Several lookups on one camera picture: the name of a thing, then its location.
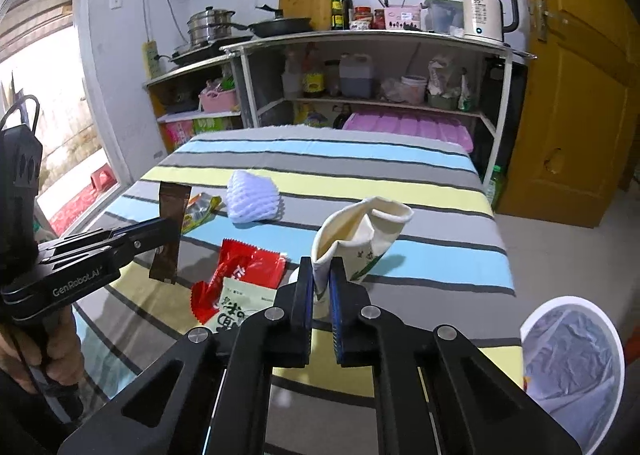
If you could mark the red sauce jar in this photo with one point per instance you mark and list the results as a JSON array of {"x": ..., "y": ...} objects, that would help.
[
  {"x": 379, "y": 20},
  {"x": 363, "y": 19}
]

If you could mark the white electric kettle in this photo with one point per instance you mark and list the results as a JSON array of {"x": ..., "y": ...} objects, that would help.
[{"x": 482, "y": 12}]

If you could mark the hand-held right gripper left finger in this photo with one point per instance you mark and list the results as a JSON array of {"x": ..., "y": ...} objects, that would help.
[{"x": 305, "y": 290}]

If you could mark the pink plastic basket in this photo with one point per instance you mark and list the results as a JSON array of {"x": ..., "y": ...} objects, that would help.
[{"x": 219, "y": 101}]

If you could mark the pink quilted mat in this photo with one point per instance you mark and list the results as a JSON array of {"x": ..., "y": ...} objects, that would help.
[{"x": 410, "y": 130}]

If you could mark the crumpled plastic bags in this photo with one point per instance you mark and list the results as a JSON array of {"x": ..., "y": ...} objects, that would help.
[{"x": 447, "y": 85}]

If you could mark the green glass bottle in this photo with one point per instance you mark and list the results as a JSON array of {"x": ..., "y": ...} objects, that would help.
[{"x": 337, "y": 12}]

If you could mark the dark oil jug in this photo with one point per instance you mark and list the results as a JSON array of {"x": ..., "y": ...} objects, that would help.
[{"x": 357, "y": 77}]

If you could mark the white trash bin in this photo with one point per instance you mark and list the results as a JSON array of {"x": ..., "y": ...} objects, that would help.
[{"x": 575, "y": 365}]

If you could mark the pale green snack packet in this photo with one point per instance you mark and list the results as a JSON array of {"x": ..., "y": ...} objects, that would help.
[{"x": 245, "y": 305}]

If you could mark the green plastic bottle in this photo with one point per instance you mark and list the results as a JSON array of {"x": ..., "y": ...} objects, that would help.
[{"x": 495, "y": 187}]

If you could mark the steel steamer pot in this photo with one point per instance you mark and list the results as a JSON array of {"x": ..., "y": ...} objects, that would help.
[{"x": 210, "y": 27}]

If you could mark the black induction cooker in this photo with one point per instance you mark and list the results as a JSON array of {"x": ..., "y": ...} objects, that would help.
[{"x": 200, "y": 54}]

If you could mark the clear storage container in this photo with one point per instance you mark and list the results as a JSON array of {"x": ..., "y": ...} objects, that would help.
[{"x": 444, "y": 17}]

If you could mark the white foam fruit net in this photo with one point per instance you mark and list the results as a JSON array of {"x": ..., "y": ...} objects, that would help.
[{"x": 252, "y": 197}]

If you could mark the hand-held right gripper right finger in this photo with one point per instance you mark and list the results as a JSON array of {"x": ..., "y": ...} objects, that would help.
[{"x": 337, "y": 310}]

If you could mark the pink utensil box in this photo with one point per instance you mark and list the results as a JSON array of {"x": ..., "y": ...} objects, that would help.
[{"x": 402, "y": 17}]

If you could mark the white paper cup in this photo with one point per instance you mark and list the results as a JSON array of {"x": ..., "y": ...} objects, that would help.
[{"x": 360, "y": 230}]

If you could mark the wooden door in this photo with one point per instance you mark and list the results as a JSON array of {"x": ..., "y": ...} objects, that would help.
[{"x": 575, "y": 110}]

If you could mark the yellow label bottle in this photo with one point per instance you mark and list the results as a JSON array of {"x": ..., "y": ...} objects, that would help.
[{"x": 314, "y": 80}]

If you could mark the dark sauce bottle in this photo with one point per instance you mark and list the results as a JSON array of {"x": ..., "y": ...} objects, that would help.
[{"x": 347, "y": 10}]

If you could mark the striped tablecloth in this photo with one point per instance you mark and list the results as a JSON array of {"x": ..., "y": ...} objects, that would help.
[{"x": 400, "y": 170}]

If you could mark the red plastic stool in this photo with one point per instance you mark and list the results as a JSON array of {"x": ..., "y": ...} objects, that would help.
[{"x": 102, "y": 179}]

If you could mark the white plastic bucket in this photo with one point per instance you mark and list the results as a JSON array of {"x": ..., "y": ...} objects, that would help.
[{"x": 414, "y": 91}]

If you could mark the red flat snack packet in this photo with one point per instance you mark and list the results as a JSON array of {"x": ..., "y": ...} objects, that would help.
[{"x": 245, "y": 265}]

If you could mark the colourful snack packages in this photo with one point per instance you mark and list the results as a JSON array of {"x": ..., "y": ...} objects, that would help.
[{"x": 200, "y": 127}]

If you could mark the clear plastic bottle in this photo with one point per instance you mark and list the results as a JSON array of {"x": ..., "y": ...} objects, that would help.
[{"x": 291, "y": 80}]

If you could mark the black frying pan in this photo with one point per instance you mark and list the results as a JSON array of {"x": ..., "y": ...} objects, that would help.
[{"x": 282, "y": 26}]

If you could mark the white metal shelf unit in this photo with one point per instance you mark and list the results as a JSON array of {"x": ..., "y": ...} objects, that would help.
[{"x": 370, "y": 37}]

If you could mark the person's left hand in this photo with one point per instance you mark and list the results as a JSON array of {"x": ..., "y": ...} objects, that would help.
[{"x": 62, "y": 355}]

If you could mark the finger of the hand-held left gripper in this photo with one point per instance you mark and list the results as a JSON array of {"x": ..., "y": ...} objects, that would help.
[
  {"x": 145, "y": 230},
  {"x": 140, "y": 251}
]

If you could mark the brown snack packet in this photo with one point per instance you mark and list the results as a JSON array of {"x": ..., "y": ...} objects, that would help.
[{"x": 170, "y": 200}]

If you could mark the wooden side shelf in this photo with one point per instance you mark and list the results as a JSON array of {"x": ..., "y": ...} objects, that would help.
[{"x": 165, "y": 80}]

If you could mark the yellow power strip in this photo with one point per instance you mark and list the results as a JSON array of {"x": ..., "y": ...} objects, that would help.
[{"x": 151, "y": 60}]

